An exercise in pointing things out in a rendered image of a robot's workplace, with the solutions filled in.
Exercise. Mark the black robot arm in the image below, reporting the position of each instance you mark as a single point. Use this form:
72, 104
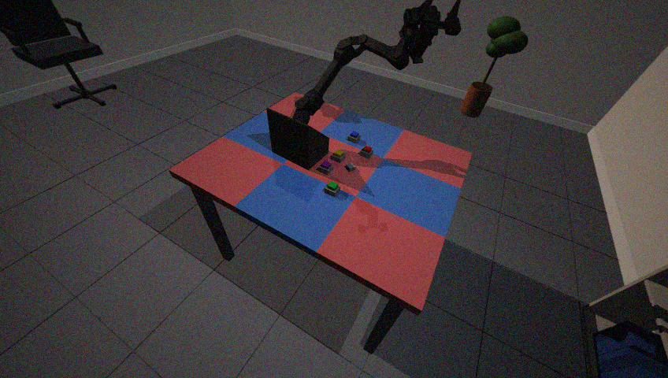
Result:
398, 56

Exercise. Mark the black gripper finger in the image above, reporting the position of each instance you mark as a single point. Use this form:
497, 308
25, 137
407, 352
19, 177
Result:
452, 15
420, 12

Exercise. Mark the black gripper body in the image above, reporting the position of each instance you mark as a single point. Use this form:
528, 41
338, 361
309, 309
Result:
429, 28

